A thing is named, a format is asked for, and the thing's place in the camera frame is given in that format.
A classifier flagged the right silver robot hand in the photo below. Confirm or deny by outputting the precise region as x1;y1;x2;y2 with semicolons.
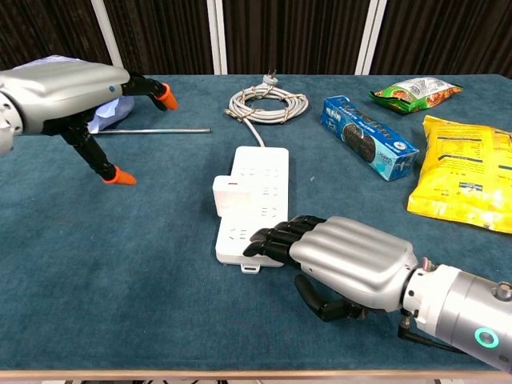
242;214;419;322

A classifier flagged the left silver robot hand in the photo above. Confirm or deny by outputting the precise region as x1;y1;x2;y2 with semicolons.
0;62;179;187

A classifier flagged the white power strip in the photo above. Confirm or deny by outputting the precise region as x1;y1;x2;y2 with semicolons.
214;146;290;276

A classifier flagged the white plug adapter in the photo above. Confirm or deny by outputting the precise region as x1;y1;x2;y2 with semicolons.
211;174;249;219

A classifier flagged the white blue tissue pack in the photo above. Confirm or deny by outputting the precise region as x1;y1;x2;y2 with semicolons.
11;54;135;135

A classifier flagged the thin metal rod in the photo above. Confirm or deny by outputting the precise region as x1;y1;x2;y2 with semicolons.
98;127;212;135

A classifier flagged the blue cookie box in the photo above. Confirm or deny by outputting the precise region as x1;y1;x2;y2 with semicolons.
320;94;420;182

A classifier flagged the yellow chip bag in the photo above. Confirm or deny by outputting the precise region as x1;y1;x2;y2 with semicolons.
406;114;512;234

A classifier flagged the teal felt table cloth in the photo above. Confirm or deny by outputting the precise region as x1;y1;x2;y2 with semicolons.
0;74;512;371

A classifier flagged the green snack bag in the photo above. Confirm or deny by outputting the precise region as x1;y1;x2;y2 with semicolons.
368;76;464;116

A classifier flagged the white slanted partition post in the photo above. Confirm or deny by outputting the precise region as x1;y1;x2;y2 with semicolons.
90;0;125;77
354;0;388;76

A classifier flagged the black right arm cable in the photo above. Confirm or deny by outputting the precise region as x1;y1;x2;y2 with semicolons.
398;315;467;353

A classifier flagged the white upright partition post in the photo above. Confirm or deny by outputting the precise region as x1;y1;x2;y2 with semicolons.
206;0;229;76

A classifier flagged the grey coiled power cord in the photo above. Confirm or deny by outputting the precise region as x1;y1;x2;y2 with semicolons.
224;74;310;148

